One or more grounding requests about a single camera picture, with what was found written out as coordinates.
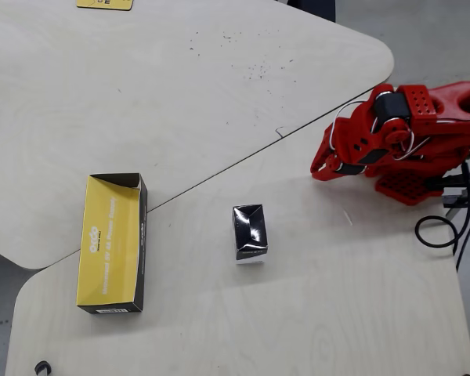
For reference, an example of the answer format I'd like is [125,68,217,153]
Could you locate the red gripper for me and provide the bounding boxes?
[310,107,368,183]

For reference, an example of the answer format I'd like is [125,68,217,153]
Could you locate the small black white box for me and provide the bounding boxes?
[230,203,269,266]

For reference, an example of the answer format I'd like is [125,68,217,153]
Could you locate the long yellow black open box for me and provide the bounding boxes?
[76,172,149,315]

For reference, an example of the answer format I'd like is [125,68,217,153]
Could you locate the black table clamp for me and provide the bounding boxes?
[439,172,470,211]

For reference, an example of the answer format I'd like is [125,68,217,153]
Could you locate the yellow card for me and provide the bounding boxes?
[76,0,135,12]

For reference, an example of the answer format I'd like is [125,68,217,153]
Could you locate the white wrist servo wire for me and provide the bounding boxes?
[327,91,432,161]

